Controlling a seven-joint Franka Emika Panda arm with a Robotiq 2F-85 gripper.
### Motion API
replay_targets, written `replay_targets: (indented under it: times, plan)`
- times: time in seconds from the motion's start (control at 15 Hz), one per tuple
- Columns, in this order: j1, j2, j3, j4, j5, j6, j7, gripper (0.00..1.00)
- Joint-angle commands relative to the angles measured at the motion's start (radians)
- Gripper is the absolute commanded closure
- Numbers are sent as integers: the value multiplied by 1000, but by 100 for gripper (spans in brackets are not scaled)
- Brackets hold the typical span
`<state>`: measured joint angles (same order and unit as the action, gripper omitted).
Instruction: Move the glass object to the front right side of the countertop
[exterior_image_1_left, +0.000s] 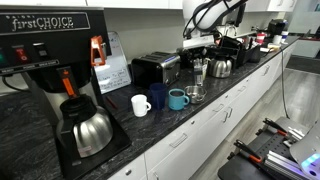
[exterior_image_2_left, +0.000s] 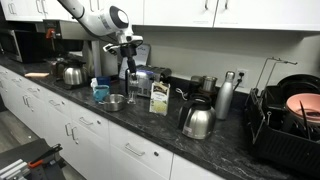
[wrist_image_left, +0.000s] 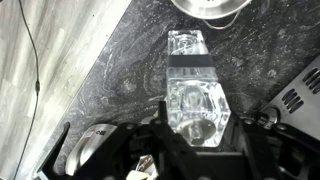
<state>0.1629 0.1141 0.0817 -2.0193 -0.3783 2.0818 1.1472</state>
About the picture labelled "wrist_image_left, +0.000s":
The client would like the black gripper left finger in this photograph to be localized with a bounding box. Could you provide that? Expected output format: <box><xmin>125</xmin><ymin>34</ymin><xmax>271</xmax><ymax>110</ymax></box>
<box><xmin>41</xmin><ymin>121</ymin><xmax>161</xmax><ymax>180</ymax></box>

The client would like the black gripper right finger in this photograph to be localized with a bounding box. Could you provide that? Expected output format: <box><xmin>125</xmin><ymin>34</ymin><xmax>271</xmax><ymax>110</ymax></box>
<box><xmin>233</xmin><ymin>115</ymin><xmax>320</xmax><ymax>180</ymax></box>

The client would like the clear glass grinder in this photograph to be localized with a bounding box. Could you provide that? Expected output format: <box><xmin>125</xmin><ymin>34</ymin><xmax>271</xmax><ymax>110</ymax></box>
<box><xmin>166</xmin><ymin>30</ymin><xmax>231</xmax><ymax>147</ymax></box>

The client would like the silver four-slot toaster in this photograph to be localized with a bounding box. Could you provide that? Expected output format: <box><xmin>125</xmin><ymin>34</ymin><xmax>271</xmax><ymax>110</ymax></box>
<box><xmin>260</xmin><ymin>56</ymin><xmax>320</xmax><ymax>140</ymax></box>

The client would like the small steel bowl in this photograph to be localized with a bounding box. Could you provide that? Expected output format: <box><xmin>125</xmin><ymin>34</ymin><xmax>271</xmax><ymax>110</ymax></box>
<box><xmin>171</xmin><ymin>0</ymin><xmax>252</xmax><ymax>20</ymax></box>

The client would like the black cable on floor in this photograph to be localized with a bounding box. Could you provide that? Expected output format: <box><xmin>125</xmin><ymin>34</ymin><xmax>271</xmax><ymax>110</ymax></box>
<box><xmin>11</xmin><ymin>0</ymin><xmax>42</xmax><ymax>180</ymax></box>

